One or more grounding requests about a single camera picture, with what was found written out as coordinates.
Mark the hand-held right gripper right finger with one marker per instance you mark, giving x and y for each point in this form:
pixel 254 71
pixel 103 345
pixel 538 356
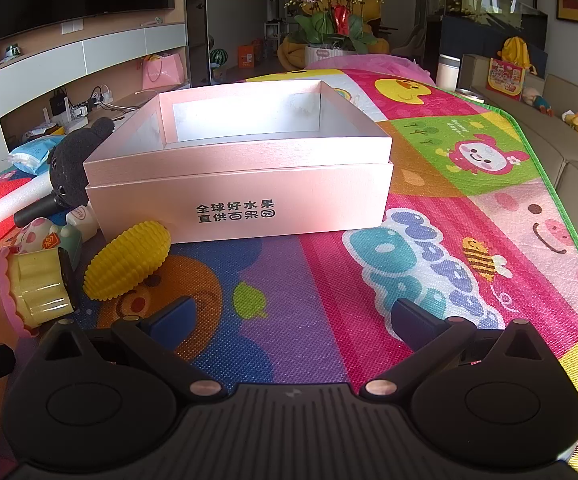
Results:
pixel 409 321

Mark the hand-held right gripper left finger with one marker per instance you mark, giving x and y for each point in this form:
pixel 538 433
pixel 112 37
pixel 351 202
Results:
pixel 175 317

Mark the yellow toy corn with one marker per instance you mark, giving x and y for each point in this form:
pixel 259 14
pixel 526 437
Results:
pixel 124 262

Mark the yellow toy with pink rim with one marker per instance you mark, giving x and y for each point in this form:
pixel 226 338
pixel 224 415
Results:
pixel 34 285

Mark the white pink toy figure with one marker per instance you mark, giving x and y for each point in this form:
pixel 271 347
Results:
pixel 34 236

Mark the small white toy bottle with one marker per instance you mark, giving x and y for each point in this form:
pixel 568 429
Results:
pixel 82 220

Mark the pink cardboard box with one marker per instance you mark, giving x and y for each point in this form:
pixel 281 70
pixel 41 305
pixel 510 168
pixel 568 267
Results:
pixel 269 195

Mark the white foam tube red ends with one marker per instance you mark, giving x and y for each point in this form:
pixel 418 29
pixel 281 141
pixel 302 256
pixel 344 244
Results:
pixel 19 196

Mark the black plush toy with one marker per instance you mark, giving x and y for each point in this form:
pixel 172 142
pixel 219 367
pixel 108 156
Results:
pixel 71 155

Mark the blue tissue packet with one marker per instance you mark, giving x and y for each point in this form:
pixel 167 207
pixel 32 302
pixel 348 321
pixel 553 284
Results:
pixel 34 152

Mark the colourful cartoon play mat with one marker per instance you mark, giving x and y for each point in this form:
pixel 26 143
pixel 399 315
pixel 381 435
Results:
pixel 319 285

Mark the beige sofa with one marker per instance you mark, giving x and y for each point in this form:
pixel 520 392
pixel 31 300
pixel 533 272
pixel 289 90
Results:
pixel 569 175

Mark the yellow packet on shelf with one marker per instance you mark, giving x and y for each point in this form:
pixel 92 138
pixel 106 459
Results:
pixel 41 135

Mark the pink gift bag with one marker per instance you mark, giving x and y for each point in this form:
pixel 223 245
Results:
pixel 163 72

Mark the white cylinder appliance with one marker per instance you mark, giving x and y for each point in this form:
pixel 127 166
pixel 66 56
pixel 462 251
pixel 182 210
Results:
pixel 449 72

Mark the small plush toy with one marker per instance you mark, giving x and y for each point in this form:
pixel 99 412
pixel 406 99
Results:
pixel 539 102

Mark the pink fluffy cloth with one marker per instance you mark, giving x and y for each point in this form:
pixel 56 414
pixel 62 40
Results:
pixel 369 62

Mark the watermelon ball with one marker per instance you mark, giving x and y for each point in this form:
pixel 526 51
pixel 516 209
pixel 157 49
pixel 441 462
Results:
pixel 218 57

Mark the orange box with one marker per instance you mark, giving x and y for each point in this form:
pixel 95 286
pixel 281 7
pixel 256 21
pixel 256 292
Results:
pixel 247 56

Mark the white wooden TV cabinet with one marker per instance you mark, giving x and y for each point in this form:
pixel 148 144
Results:
pixel 114 45

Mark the white flower pot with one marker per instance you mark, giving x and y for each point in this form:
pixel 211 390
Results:
pixel 321 53

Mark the yellow backpack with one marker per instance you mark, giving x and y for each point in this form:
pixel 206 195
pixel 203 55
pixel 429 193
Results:
pixel 516 52

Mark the dark cabinet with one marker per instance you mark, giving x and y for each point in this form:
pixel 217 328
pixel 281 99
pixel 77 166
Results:
pixel 479 40

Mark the pink orchid plant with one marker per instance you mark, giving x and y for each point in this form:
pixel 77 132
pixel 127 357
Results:
pixel 329 15

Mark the white wall switch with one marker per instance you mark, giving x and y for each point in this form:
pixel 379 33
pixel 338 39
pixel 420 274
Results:
pixel 72 27

